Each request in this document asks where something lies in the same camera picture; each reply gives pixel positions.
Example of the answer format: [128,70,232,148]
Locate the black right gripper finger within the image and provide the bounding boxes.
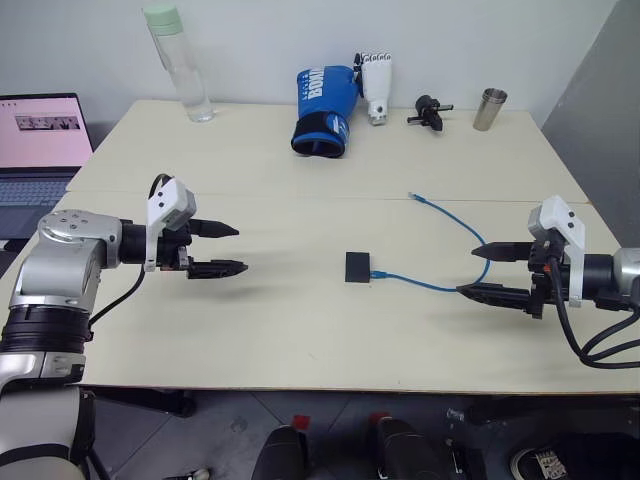
[456,282,534,313]
[472,241,537,263]

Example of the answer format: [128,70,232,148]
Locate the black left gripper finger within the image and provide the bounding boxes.
[191,218,241,240]
[186,259,250,281]

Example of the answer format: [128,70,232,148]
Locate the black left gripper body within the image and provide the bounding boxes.
[155,218,198,274]

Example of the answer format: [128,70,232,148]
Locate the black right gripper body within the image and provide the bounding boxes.
[524,238,573,320]

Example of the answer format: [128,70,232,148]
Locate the small black box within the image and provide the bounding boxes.
[344,251,373,285]

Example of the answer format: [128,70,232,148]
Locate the steel cup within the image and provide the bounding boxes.
[472,88,509,132]

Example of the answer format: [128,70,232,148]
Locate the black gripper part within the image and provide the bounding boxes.
[407,94,455,134]

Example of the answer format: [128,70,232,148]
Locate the blue boxing glove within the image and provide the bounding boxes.
[290,65,362,159]

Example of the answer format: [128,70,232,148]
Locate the open laptop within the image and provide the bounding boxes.
[0,92,95,241]

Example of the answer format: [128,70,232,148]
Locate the clear bottle with green cap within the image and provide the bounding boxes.
[142,4,217,124]

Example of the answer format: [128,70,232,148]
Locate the black and white sneaker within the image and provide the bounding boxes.
[508,441,579,480]

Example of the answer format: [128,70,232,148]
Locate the grey partition panel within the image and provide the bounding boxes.
[541,0,640,251]

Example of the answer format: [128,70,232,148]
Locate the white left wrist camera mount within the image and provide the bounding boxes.
[143,178,199,273]

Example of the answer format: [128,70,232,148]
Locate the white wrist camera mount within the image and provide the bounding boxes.
[527,194,587,308]
[143,178,199,273]

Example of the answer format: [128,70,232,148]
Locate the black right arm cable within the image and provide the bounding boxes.
[547,241,640,370]

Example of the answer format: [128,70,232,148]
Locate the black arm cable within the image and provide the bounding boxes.
[547,241,640,370]
[87,173,176,342]

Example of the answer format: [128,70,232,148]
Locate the blue Ethernet cable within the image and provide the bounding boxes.
[370,191,492,293]

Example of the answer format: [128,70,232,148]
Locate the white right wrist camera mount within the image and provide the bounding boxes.
[527,194,587,308]

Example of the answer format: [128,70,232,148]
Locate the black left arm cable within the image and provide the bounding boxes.
[87,173,176,342]

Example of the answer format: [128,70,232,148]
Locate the black table leg frame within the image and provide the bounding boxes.
[79,387,197,419]

